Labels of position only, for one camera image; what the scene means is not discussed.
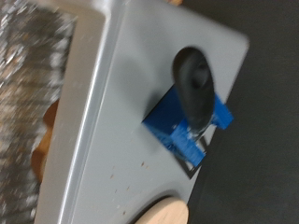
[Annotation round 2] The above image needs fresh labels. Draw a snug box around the metal spatula with blue block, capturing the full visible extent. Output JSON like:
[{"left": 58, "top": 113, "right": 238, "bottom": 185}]
[{"left": 141, "top": 46, "right": 235, "bottom": 180}]

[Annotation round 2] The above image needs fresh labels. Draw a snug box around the thick white bread slice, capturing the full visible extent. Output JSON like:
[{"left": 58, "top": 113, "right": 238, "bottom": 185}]
[{"left": 31, "top": 99, "right": 60, "bottom": 185}]

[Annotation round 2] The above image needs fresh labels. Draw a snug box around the silver toaster oven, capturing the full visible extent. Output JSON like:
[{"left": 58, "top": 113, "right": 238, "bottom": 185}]
[{"left": 34, "top": 0, "right": 250, "bottom": 224}]

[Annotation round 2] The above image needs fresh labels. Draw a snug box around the round wooden board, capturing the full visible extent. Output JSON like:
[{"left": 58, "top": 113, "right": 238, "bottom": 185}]
[{"left": 135, "top": 195, "right": 190, "bottom": 224}]

